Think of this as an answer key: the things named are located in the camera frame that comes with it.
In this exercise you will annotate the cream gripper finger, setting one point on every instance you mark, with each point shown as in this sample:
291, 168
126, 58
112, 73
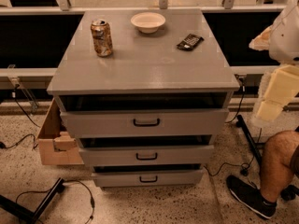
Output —
277, 89

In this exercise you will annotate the grey bottom drawer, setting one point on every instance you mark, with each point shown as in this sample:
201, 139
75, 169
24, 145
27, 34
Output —
150, 178

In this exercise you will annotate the grey drawer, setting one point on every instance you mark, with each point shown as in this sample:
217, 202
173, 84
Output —
144, 123
150, 178
133, 156

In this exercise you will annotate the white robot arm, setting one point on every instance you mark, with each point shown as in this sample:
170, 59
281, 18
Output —
281, 39

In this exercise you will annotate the grey middle drawer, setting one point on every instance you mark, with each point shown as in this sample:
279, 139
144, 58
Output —
133, 156

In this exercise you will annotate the grey drawer cabinet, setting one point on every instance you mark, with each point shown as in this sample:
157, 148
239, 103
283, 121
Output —
144, 73

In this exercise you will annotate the grey top drawer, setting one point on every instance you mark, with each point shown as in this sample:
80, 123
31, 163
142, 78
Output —
144, 123

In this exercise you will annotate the black stand leg right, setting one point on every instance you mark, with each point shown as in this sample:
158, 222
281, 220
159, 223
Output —
252, 145

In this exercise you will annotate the black stand leg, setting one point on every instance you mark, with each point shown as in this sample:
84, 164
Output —
30, 205
252, 145

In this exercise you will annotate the person's bare leg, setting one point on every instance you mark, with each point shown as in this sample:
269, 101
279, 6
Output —
276, 173

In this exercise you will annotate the black snack wrapper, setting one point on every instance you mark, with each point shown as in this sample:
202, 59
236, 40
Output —
190, 42

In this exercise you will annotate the black sneaker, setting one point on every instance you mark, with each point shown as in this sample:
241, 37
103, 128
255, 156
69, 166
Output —
250, 197

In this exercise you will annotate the white paper bowl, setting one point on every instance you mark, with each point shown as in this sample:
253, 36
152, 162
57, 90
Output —
148, 22

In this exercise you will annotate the crumpled soda can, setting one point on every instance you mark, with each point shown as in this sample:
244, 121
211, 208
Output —
102, 40

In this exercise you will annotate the cardboard box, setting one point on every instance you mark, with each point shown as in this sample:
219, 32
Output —
55, 145

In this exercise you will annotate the black stand leg left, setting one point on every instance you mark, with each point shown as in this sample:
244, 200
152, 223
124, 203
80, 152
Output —
30, 205

